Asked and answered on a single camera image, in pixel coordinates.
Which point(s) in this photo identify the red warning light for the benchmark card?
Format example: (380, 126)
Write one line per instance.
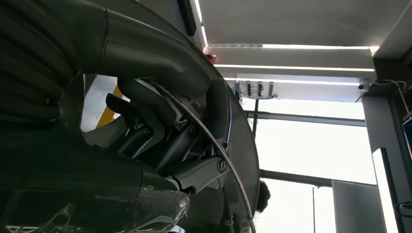
(211, 58)

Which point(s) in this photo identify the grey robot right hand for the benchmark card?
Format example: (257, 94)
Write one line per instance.
(145, 51)

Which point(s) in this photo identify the person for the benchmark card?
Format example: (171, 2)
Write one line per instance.
(263, 196)

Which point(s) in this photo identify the ceiling light strip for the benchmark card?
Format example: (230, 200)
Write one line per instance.
(322, 47)
(289, 68)
(289, 81)

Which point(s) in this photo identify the white security camera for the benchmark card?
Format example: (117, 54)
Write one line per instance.
(363, 85)

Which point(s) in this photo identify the clear plastic film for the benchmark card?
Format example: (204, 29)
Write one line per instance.
(112, 212)

